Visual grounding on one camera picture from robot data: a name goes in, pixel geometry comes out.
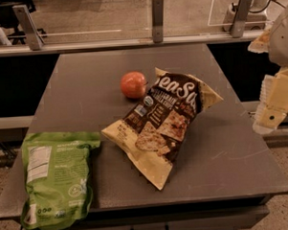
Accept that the brown tortilla chip bag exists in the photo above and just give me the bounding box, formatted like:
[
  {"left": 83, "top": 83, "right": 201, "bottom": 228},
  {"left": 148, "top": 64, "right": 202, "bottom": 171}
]
[{"left": 101, "top": 68, "right": 222, "bottom": 189}]

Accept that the black office chair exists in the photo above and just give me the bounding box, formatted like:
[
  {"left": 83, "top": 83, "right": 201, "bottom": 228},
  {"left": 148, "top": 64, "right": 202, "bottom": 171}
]
[{"left": 0, "top": 0, "right": 36, "bottom": 45}]

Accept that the green snack bag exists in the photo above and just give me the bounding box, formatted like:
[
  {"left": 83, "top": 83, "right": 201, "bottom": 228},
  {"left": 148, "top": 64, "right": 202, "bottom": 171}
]
[{"left": 21, "top": 131, "right": 100, "bottom": 230}]

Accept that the metal railing bracket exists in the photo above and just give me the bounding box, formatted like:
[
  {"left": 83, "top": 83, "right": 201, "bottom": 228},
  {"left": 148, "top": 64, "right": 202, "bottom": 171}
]
[
  {"left": 12, "top": 4, "right": 43, "bottom": 51},
  {"left": 230, "top": 0, "right": 252, "bottom": 38},
  {"left": 151, "top": 0, "right": 164, "bottom": 43}
]

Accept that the middle metal railing bracket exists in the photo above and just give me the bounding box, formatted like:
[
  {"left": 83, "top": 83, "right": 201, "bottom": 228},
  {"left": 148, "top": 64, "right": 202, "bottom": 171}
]
[{"left": 151, "top": 0, "right": 164, "bottom": 43}]

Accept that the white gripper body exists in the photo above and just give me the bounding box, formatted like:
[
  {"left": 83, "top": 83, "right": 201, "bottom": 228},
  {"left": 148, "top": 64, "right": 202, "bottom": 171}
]
[{"left": 268, "top": 5, "right": 288, "bottom": 67}]

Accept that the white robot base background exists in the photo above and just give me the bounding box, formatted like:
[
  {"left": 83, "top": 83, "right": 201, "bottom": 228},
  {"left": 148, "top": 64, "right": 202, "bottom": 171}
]
[{"left": 223, "top": 0, "right": 271, "bottom": 32}]

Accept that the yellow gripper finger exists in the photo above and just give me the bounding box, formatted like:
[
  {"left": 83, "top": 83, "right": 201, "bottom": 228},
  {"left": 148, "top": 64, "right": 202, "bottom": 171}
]
[
  {"left": 253, "top": 67, "right": 288, "bottom": 135},
  {"left": 248, "top": 29, "right": 271, "bottom": 54}
]

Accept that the right metal railing bracket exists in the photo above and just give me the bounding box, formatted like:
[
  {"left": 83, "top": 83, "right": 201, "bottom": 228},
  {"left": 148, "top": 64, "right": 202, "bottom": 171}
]
[{"left": 230, "top": 0, "right": 252, "bottom": 38}]

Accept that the left metal railing bracket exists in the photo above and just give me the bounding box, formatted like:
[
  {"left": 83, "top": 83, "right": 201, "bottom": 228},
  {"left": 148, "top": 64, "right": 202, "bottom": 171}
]
[{"left": 12, "top": 4, "right": 43, "bottom": 51}]

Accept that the red apple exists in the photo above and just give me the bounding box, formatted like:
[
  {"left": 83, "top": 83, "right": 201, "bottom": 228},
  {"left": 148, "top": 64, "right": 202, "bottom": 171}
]
[{"left": 120, "top": 71, "right": 147, "bottom": 100}]

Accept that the black cable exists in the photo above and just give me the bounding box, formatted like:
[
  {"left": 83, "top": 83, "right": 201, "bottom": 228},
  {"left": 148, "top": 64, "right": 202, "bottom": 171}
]
[{"left": 230, "top": 0, "right": 287, "bottom": 15}]

